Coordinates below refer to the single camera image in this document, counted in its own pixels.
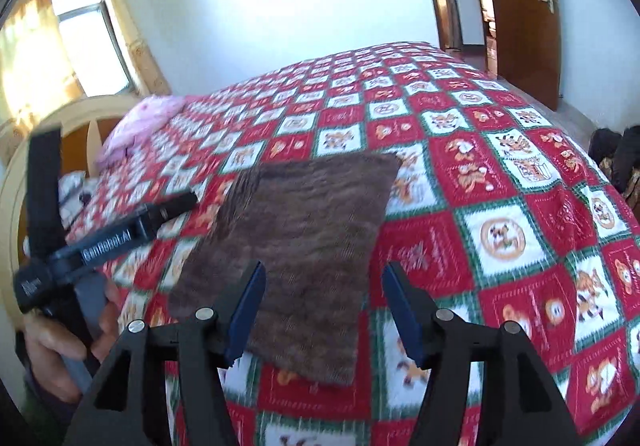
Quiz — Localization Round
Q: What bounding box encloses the person's left forearm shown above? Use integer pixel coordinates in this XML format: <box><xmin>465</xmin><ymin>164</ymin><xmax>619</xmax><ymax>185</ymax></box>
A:
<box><xmin>17</xmin><ymin>371</ymin><xmax>81</xmax><ymax>446</ymax></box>

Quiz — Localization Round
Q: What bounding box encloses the pink pillow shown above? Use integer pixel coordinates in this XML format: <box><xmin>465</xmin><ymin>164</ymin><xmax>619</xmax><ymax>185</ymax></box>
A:
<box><xmin>96</xmin><ymin>95</ymin><xmax>188</xmax><ymax>169</ymax></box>

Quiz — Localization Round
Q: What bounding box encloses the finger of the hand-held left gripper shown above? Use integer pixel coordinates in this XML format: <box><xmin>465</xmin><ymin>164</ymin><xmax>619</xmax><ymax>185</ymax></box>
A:
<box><xmin>26</xmin><ymin>129</ymin><xmax>67</xmax><ymax>263</ymax></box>
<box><xmin>142</xmin><ymin>191</ymin><xmax>199</xmax><ymax>233</ymax></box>

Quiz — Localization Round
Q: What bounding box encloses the black bag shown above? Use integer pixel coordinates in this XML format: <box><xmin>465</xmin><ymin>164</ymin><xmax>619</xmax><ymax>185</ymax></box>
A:
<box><xmin>612</xmin><ymin>126</ymin><xmax>640</xmax><ymax>192</ymax></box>

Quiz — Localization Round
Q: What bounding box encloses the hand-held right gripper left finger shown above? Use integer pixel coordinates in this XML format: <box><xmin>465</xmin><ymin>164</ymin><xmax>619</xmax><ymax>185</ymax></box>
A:
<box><xmin>65</xmin><ymin>260</ymin><xmax>268</xmax><ymax>446</ymax></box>

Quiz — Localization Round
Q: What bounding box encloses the brown knit sweater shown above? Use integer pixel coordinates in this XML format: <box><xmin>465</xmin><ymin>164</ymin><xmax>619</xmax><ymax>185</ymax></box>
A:
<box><xmin>167</xmin><ymin>152</ymin><xmax>403</xmax><ymax>387</ymax></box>

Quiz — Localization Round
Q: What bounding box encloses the dark round bag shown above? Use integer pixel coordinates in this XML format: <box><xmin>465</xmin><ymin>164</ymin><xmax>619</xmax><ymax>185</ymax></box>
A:
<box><xmin>589</xmin><ymin>129</ymin><xmax>621</xmax><ymax>167</ymax></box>

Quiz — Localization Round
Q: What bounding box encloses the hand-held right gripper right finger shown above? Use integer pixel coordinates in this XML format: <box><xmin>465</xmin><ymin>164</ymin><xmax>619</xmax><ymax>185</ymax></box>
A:
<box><xmin>381</xmin><ymin>261</ymin><xmax>583</xmax><ymax>446</ymax></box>

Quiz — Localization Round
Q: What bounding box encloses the brown wooden door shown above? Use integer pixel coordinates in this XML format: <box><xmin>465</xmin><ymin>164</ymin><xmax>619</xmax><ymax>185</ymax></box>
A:
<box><xmin>472</xmin><ymin>0</ymin><xmax>561</xmax><ymax>111</ymax></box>

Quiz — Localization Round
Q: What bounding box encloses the yellow curtain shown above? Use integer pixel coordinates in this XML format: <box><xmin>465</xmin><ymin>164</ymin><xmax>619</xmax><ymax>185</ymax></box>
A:
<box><xmin>95</xmin><ymin>0</ymin><xmax>171</xmax><ymax>97</ymax></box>

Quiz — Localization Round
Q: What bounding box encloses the red patchwork printed blanket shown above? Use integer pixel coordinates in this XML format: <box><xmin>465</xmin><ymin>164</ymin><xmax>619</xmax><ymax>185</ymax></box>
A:
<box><xmin>65</xmin><ymin>42</ymin><xmax>640</xmax><ymax>446</ymax></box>

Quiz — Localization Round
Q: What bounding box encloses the person's left hand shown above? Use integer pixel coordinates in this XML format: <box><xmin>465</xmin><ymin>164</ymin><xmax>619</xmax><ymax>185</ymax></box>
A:
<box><xmin>22</xmin><ymin>279</ymin><xmax>123</xmax><ymax>399</ymax></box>

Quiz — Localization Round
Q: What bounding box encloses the wooden headboard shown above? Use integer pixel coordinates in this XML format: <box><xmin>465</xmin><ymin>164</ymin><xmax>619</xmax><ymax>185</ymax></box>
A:
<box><xmin>0</xmin><ymin>95</ymin><xmax>143</xmax><ymax>322</ymax></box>

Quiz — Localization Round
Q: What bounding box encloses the window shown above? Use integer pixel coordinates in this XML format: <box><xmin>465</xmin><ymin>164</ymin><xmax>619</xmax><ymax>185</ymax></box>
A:
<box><xmin>0</xmin><ymin>0</ymin><xmax>136</xmax><ymax>127</ymax></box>

